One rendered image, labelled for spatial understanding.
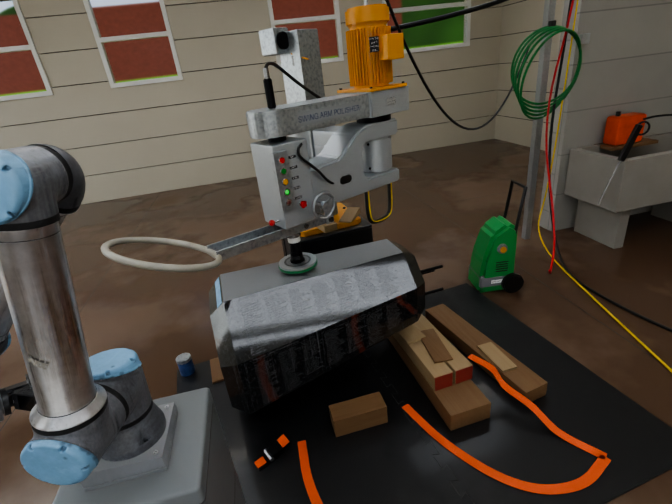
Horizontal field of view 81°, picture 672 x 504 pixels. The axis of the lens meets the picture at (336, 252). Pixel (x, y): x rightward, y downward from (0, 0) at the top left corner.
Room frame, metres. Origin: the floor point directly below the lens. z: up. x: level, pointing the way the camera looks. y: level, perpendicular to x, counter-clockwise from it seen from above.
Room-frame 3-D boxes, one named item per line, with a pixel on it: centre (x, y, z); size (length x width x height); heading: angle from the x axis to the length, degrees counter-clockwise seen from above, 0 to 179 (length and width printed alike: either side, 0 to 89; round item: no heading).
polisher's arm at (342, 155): (2.23, -0.10, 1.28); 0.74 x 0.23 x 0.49; 127
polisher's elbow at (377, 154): (2.40, -0.31, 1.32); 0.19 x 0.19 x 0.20
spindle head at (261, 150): (2.06, 0.16, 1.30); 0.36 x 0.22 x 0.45; 127
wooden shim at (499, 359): (1.88, -0.90, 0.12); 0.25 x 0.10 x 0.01; 13
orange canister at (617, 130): (3.76, -2.89, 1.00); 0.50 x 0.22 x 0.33; 100
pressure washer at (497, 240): (2.88, -1.29, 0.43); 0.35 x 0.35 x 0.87; 2
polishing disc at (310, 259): (2.01, 0.22, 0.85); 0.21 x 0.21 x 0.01
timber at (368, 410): (1.61, -0.02, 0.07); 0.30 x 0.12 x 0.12; 101
